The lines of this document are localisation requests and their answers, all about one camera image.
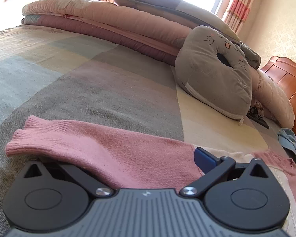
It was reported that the folded pink quilt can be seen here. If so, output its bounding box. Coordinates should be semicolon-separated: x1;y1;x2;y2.
21;0;295;129

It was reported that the blue cap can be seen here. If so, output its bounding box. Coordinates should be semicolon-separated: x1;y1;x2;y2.
277;128;296;164

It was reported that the pink and white knit sweater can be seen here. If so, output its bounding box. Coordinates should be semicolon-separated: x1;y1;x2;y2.
5;115;296;237

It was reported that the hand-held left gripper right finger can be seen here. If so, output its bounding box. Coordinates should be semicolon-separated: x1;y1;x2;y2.
180;147;268;199

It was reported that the fabric flower clip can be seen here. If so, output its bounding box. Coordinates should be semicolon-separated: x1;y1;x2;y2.
249;105;264;118

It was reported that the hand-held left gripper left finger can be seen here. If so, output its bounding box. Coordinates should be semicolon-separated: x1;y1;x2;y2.
23;158;114;199

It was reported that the wooden headboard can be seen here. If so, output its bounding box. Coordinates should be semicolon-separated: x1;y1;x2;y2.
261;55;296;154

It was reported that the grey cat face cushion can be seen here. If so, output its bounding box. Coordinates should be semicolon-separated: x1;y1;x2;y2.
175;25;253;121

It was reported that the grey patterned pillow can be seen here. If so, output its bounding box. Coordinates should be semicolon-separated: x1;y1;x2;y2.
104;0;241;43

